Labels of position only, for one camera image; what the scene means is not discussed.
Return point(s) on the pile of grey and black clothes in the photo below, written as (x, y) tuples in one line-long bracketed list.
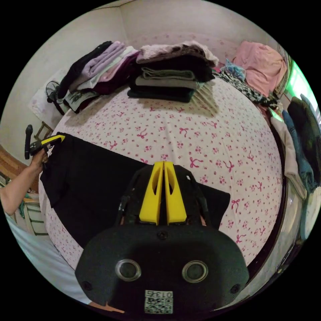
[(170, 75)]

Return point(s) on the white shelf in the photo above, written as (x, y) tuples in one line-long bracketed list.
[(33, 215)]

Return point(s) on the person's left forearm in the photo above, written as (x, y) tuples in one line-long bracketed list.
[(17, 186)]

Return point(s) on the wooden stool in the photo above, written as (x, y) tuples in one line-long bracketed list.
[(42, 131)]

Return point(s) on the person's body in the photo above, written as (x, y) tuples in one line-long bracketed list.
[(42, 265)]

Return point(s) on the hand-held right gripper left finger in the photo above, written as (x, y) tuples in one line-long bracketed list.
[(150, 200)]

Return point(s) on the heap of pink and patterned clothes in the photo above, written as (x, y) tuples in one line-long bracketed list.
[(258, 65)]

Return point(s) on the hanging clothes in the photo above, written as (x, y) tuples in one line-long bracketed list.
[(298, 140)]

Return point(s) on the fan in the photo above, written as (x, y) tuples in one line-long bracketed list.
[(52, 92)]

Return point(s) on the bed with pink printed sheet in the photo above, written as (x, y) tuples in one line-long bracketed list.
[(190, 140)]

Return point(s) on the person's left hand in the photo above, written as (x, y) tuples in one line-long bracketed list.
[(38, 161)]

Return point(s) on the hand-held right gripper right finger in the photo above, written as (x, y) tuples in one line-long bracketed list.
[(176, 200)]

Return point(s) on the pile of purple and black clothes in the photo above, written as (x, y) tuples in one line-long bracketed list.
[(97, 70)]

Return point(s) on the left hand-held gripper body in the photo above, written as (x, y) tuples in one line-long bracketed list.
[(37, 146)]

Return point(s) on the black short sleeve shirt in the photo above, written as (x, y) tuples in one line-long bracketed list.
[(95, 180)]

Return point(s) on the window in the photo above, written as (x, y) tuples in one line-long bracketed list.
[(298, 80)]

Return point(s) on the person's right hand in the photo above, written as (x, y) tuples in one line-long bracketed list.
[(107, 306)]

